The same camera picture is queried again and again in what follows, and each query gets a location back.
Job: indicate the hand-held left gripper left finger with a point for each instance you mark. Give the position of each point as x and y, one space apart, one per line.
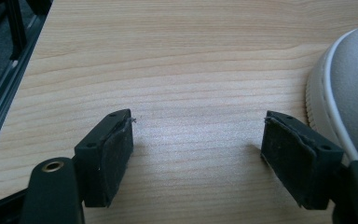
94 161

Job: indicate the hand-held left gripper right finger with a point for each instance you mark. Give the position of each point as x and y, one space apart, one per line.
295 161

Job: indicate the aluminium floor rail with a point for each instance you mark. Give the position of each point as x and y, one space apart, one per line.
3 93

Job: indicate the grey and white sneaker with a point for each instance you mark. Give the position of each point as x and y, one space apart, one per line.
348 81

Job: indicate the black metal stand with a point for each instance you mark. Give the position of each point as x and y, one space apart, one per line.
16 28

